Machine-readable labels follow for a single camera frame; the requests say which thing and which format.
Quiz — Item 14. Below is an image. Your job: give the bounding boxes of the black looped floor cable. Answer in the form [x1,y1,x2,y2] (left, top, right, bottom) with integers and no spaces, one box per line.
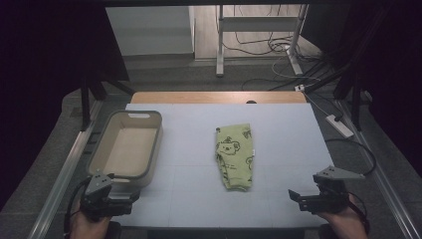
[324,137,378,177]

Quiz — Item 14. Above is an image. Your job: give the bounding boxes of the person's left hand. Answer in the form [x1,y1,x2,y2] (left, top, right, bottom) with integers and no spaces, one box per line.
[69,198,113,239]

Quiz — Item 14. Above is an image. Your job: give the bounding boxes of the bundle of floor cables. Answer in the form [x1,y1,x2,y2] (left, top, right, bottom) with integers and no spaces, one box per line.
[221,4,336,93]

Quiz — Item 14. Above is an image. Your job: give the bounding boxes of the beige storage basket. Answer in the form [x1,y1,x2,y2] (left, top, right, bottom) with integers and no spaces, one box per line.
[87,110,163,197]

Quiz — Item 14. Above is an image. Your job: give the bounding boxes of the green koala print pants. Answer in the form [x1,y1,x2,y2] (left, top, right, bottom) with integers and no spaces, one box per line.
[214,123,256,192]

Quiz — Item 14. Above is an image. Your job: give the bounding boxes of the white cabinet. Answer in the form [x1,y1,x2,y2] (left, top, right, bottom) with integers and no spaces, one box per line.
[105,6,196,57]

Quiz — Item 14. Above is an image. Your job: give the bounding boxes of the wooden table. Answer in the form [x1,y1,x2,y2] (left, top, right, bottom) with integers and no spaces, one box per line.
[130,91,308,105]

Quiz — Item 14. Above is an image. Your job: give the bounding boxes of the aluminium rail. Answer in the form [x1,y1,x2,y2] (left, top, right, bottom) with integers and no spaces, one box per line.
[28,99,105,239]
[334,99,422,239]

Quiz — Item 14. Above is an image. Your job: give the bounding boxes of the right hand-held gripper cable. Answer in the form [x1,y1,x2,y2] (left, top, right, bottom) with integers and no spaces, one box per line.
[347,191,371,235]

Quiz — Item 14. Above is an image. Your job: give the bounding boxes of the person's right hand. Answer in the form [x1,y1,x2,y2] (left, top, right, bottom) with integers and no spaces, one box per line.
[317,194,370,239]

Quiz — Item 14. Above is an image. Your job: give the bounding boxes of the black metal stand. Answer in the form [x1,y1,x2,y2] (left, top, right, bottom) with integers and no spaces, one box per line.
[332,63,374,132]
[79,75,136,132]

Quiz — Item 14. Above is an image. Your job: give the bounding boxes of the white power strip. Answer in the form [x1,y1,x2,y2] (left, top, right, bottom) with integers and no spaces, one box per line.
[324,114,355,139]

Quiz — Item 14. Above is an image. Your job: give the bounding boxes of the light grey table mat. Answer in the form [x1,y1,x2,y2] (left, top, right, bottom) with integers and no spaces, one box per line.
[110,103,334,229]

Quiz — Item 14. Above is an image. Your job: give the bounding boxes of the white desk frame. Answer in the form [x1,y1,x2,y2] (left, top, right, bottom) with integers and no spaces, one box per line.
[215,4,311,79]

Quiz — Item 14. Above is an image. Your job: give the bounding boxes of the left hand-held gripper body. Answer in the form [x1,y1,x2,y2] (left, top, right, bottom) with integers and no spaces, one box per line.
[80,170,117,223]

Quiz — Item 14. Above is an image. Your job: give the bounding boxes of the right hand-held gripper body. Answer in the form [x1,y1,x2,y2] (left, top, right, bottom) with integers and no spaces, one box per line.
[313,165,366,214]

